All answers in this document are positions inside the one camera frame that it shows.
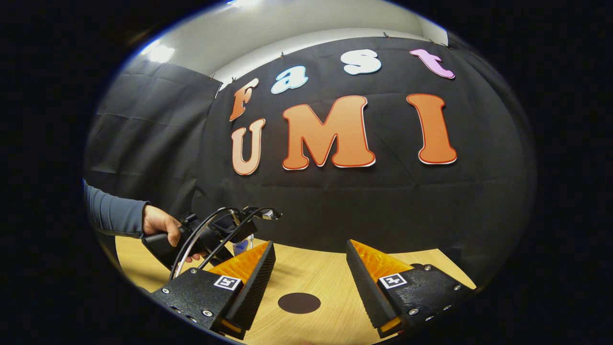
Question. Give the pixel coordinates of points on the wooden desktop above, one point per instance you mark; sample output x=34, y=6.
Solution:
x=330, y=268

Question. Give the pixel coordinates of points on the white toothpaste tube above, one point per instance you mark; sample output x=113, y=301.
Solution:
x=242, y=245

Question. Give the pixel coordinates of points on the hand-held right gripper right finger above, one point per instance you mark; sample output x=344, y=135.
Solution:
x=364, y=287

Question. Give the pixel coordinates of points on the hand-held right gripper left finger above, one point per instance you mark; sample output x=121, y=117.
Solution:
x=249, y=287

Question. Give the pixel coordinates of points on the black backdrop cloth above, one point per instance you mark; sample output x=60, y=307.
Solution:
x=383, y=206

